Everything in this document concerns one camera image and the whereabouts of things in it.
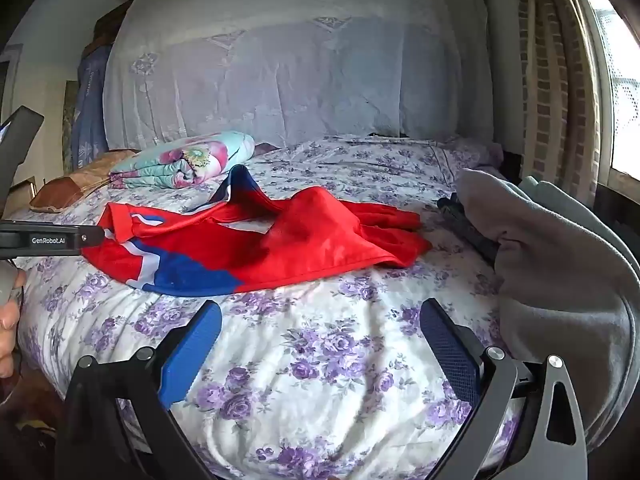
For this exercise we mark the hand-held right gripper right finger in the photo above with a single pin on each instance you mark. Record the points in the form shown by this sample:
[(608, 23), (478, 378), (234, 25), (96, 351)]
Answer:
[(450, 352)]

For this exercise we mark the brown pillow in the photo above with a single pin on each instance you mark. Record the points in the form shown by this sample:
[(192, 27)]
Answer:
[(75, 185)]

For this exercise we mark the red blue white shirt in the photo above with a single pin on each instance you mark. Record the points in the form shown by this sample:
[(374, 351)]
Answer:
[(300, 240)]

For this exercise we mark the blue hanging garment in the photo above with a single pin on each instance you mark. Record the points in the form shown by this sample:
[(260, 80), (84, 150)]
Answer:
[(90, 110)]

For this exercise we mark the brown hanging cloth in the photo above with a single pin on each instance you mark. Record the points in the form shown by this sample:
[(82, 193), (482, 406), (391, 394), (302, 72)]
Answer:
[(112, 25)]

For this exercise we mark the dark cloth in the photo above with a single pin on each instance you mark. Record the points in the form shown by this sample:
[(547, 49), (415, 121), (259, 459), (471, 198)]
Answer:
[(470, 227)]

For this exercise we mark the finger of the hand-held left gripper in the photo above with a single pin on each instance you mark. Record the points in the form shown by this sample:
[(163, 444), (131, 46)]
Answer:
[(92, 237)]

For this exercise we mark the grey sweatshirt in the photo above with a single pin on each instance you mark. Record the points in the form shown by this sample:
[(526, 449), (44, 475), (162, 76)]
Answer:
[(560, 280)]

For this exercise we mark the beige checkered curtain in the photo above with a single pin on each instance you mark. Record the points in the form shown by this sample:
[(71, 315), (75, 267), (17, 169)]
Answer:
[(555, 85)]

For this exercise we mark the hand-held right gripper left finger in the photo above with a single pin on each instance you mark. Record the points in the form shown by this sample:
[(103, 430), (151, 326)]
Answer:
[(192, 355)]

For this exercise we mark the person's left hand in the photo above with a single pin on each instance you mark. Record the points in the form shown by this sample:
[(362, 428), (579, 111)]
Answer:
[(9, 330)]

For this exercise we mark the white lace cloth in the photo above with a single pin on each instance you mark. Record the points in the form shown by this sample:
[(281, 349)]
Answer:
[(300, 85)]

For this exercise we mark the window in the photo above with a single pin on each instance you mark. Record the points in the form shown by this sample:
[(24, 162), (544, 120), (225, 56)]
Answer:
[(622, 85)]

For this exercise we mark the purple floral bed sheet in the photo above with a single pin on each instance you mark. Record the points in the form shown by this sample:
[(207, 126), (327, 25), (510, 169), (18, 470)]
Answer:
[(320, 385)]

